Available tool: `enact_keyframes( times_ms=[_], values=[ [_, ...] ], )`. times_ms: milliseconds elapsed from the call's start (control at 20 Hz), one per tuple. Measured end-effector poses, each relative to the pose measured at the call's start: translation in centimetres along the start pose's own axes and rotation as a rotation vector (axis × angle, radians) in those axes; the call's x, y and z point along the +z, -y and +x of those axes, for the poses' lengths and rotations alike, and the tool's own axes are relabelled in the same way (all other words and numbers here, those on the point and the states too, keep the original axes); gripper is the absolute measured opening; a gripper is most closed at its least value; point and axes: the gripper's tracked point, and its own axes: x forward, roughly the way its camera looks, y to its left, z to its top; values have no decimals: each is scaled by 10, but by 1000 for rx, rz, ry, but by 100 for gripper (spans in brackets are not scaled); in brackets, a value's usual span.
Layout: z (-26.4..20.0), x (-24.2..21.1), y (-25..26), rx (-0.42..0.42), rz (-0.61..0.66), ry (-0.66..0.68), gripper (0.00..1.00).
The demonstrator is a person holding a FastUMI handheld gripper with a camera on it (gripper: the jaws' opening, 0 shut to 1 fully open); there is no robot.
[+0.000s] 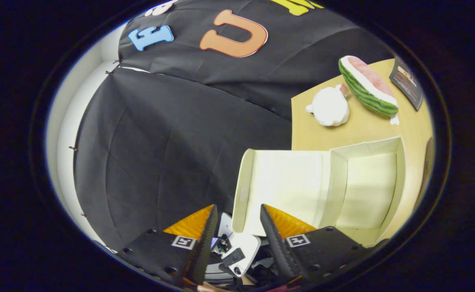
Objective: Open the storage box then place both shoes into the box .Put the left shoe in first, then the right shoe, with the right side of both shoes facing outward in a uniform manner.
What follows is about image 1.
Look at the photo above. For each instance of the black paperback book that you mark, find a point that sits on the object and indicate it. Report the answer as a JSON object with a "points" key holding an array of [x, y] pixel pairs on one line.
{"points": [[407, 83]]}

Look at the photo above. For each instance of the white plush toy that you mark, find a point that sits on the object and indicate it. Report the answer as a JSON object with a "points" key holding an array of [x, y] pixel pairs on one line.
{"points": [[328, 107]]}

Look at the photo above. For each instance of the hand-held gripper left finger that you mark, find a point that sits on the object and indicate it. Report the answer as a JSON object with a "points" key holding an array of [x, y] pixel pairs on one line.
{"points": [[207, 243]]}

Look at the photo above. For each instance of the watermelon slice plush toy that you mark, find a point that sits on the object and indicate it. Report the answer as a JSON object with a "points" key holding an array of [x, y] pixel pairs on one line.
{"points": [[367, 87]]}

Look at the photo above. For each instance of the cream fabric storage box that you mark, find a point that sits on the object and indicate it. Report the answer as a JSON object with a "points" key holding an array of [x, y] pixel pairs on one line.
{"points": [[286, 182]]}

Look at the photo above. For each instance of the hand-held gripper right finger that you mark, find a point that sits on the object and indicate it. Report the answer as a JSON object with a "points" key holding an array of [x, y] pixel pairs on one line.
{"points": [[274, 243]]}

